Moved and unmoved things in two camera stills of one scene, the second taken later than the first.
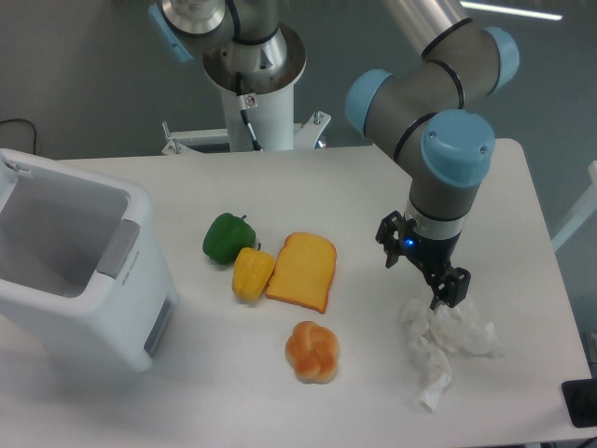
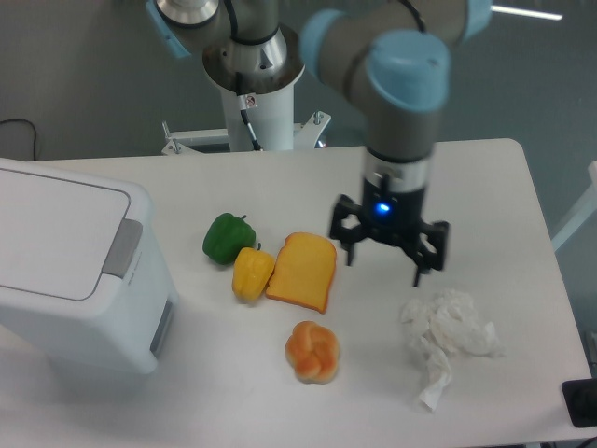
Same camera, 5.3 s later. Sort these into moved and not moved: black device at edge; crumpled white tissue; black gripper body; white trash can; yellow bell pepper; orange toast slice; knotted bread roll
Moved: black gripper body
Not moved: crumpled white tissue; black device at edge; white trash can; yellow bell pepper; knotted bread roll; orange toast slice
